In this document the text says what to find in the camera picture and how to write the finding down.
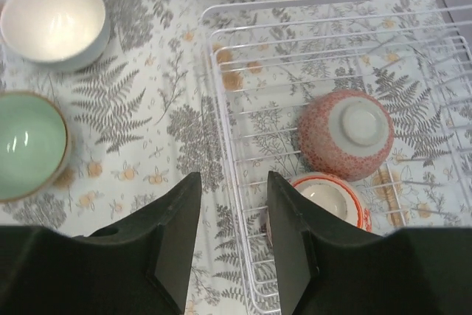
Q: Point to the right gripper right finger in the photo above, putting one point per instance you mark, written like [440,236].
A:
[327,266]

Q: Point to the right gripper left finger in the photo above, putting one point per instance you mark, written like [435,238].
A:
[138,265]

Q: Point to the orange floral bowl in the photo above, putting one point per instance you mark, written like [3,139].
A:
[335,195]

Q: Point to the black white leaf bowl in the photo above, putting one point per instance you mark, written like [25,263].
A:
[346,133]

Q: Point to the celadon green bowl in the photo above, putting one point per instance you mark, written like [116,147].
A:
[35,144]

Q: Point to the white wire dish rack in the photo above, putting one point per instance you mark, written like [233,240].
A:
[413,56]

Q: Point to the floral table mat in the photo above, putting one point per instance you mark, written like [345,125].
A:
[142,117]

